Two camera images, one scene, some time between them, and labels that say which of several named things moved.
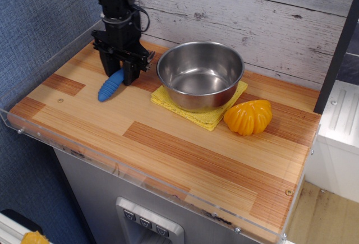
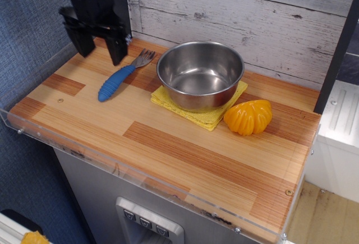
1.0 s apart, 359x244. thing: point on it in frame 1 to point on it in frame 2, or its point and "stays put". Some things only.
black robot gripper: [122, 37] to [102, 7]
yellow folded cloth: [206, 119] stays put
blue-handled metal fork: [115, 80] stays put
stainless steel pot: [199, 76] stays put
